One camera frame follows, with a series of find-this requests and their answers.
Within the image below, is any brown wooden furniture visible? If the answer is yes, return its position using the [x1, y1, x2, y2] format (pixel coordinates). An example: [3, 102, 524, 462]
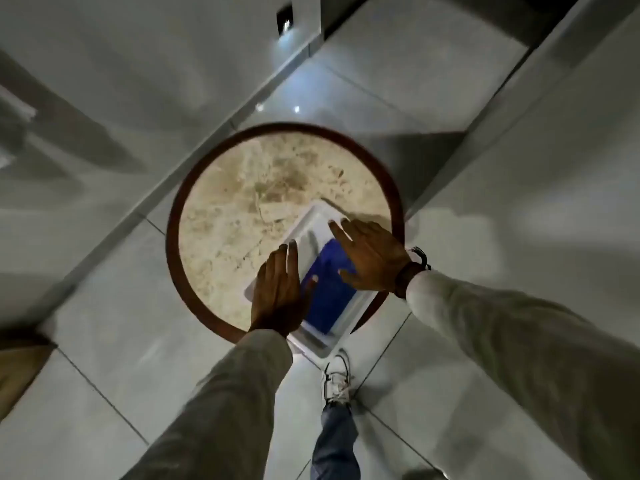
[0, 329, 57, 421]

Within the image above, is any person's right hand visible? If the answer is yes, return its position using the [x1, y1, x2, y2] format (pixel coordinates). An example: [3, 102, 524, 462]
[328, 218, 412, 294]

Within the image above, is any blue folded cloth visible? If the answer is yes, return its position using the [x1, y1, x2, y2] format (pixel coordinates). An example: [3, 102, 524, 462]
[300, 239, 359, 335]

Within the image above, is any black wristband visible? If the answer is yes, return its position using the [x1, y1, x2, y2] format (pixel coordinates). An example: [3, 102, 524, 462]
[394, 247, 432, 300]

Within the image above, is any person's right forearm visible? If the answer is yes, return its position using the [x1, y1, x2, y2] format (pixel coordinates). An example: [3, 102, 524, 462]
[406, 271, 640, 480]

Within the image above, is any white rectangular plastic tray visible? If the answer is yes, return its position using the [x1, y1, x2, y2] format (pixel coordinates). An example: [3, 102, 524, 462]
[244, 201, 379, 359]

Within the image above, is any round marble table wooden rim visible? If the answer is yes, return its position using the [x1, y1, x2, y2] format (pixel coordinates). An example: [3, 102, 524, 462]
[166, 122, 406, 345]

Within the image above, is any white sneaker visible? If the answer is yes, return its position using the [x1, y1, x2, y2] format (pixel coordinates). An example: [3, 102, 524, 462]
[321, 349, 354, 407]

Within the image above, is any person's left forearm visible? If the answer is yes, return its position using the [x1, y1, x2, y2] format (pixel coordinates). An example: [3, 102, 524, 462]
[120, 329, 294, 480]

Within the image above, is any blue jeans leg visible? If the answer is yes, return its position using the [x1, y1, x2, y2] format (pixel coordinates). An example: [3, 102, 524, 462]
[310, 402, 361, 480]

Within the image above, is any person's left hand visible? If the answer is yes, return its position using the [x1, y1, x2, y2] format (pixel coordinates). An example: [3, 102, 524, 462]
[248, 240, 319, 338]

